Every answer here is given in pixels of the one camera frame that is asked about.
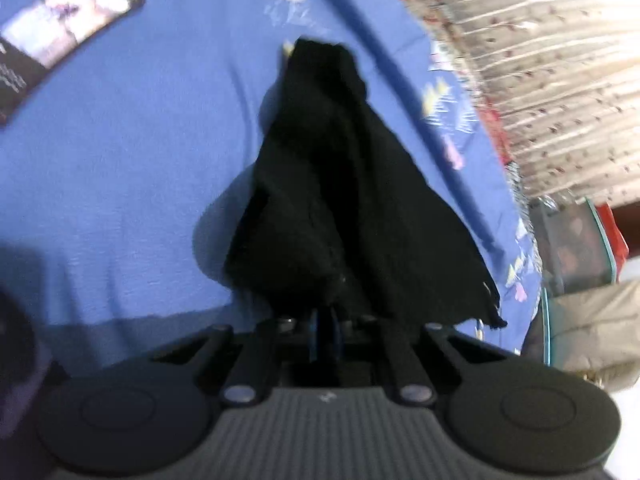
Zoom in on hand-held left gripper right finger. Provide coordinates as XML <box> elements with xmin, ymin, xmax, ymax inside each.
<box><xmin>327</xmin><ymin>310</ymin><xmax>507</xmax><ymax>406</ymax></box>

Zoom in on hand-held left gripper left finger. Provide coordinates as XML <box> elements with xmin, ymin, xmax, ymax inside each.
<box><xmin>149</xmin><ymin>307</ymin><xmax>328</xmax><ymax>406</ymax></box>

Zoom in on black pants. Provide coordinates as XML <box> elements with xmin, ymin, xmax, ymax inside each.
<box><xmin>223</xmin><ymin>36</ymin><xmax>508</xmax><ymax>331</ymax></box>

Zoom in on clear plastic storage container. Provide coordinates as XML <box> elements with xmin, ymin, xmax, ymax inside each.
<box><xmin>529</xmin><ymin>197</ymin><xmax>618</xmax><ymax>297</ymax></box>

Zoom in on beige cloth bag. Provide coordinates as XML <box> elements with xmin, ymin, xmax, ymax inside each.
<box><xmin>524</xmin><ymin>280</ymin><xmax>640</xmax><ymax>392</ymax></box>

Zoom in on blue printed bedsheet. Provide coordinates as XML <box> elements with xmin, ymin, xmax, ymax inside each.
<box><xmin>0</xmin><ymin>0</ymin><xmax>546</xmax><ymax>367</ymax></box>

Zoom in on red patterned quilt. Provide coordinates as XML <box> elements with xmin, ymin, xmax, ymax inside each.
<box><xmin>367</xmin><ymin>0</ymin><xmax>542</xmax><ymax>266</ymax></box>

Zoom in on red box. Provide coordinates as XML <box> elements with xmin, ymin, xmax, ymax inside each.
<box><xmin>594</xmin><ymin>202</ymin><xmax>630</xmax><ymax>270</ymax></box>

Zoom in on black box with photo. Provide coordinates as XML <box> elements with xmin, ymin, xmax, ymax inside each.
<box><xmin>0</xmin><ymin>0</ymin><xmax>147</xmax><ymax>128</ymax></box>

